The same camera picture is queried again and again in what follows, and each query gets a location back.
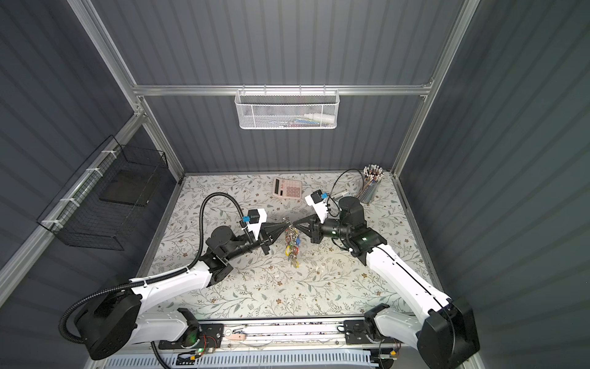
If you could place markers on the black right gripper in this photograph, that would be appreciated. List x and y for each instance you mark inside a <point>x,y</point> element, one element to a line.
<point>315,227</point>

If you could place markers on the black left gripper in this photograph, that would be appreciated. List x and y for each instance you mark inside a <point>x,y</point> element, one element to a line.
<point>265,237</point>

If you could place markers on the metal keyring with coloured keys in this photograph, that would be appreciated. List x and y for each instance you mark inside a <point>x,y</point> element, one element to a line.
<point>293,242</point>

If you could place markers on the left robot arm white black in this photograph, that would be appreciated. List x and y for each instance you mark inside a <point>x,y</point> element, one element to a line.
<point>170,286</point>

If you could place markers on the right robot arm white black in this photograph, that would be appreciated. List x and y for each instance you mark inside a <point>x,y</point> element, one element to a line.
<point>401,276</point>

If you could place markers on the pink calculator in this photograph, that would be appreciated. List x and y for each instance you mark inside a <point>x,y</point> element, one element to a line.
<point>287,188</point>

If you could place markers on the floral table mat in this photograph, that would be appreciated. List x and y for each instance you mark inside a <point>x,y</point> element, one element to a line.
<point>328,281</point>

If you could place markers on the white blue stapler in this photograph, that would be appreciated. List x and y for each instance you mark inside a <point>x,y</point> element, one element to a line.
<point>338,195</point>

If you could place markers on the cup of pencils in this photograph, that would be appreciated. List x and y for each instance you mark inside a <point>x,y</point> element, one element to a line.
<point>372,175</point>

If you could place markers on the white bottle in basket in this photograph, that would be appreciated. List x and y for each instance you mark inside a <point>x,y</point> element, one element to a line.
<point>321,119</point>

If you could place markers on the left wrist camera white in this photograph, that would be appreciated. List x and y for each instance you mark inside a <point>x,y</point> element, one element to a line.
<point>252,222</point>

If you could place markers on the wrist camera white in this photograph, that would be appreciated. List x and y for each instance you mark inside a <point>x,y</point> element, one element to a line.
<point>318,201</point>
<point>252,222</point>

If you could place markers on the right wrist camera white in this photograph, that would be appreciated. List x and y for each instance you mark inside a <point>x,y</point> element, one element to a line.
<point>318,201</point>

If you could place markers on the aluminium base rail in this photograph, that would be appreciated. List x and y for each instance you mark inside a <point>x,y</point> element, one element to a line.
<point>272,334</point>

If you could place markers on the white wire mesh basket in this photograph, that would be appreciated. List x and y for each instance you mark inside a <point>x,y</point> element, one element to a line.
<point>285,111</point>

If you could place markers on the black wire basket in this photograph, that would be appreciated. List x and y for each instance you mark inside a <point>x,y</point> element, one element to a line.
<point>101,209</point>

